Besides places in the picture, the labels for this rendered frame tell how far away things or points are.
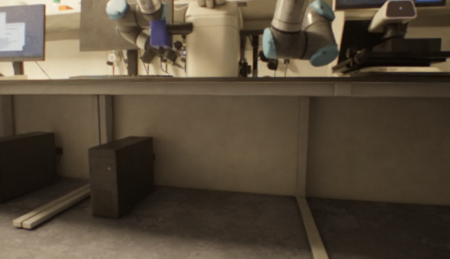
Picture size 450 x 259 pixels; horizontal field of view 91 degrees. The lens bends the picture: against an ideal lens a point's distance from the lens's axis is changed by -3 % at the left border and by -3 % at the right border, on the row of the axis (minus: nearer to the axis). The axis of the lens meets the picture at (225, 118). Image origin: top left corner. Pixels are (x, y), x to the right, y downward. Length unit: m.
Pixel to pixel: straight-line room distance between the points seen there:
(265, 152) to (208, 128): 0.44
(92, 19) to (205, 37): 0.78
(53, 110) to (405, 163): 2.66
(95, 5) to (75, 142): 1.17
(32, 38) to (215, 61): 1.31
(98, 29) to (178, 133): 0.84
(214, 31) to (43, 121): 1.89
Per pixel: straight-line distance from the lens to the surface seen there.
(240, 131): 1.63
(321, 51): 0.78
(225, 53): 0.85
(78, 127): 2.21
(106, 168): 1.43
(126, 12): 1.06
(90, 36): 1.47
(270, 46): 0.73
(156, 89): 0.90
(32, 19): 1.92
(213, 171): 1.74
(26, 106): 2.58
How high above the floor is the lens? 0.69
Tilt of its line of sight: 5 degrees down
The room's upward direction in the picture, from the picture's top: 1 degrees clockwise
